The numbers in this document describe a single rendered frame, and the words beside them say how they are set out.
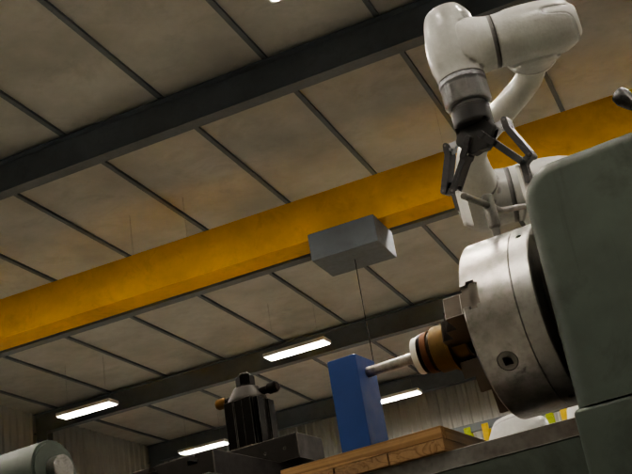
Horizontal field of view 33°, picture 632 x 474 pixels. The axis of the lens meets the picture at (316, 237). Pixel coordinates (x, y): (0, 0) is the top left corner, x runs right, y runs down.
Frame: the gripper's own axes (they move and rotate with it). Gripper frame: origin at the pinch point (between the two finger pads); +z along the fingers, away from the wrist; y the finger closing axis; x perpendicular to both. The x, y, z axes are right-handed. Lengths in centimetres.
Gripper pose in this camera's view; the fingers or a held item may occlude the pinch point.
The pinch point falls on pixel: (497, 207)
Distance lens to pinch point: 198.3
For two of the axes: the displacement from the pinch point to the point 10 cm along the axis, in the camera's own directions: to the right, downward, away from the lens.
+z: 2.0, 9.3, -3.1
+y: -7.9, 3.4, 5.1
